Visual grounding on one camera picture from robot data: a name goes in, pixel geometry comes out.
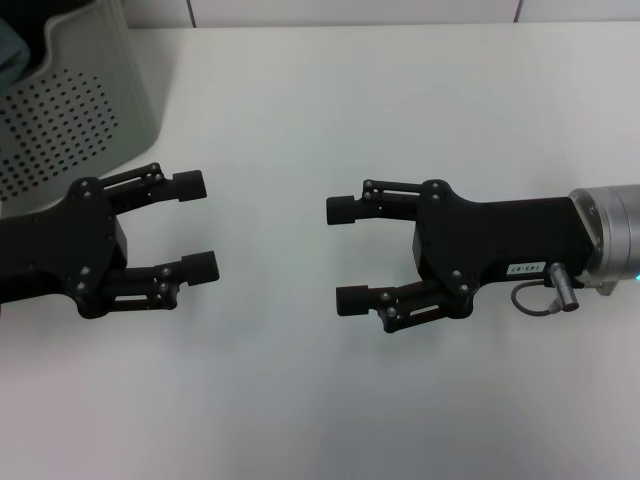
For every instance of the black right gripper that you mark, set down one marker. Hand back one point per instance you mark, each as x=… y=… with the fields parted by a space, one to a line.
x=490 y=240

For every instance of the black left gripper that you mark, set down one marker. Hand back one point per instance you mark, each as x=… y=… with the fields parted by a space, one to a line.
x=90 y=240

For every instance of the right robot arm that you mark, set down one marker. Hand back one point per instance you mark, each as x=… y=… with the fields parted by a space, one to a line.
x=615 y=230

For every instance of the grey perforated plastic storage box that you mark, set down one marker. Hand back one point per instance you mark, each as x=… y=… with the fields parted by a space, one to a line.
x=75 y=125

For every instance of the teal green towel black trim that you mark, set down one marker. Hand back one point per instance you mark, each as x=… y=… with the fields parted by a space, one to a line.
x=10 y=50

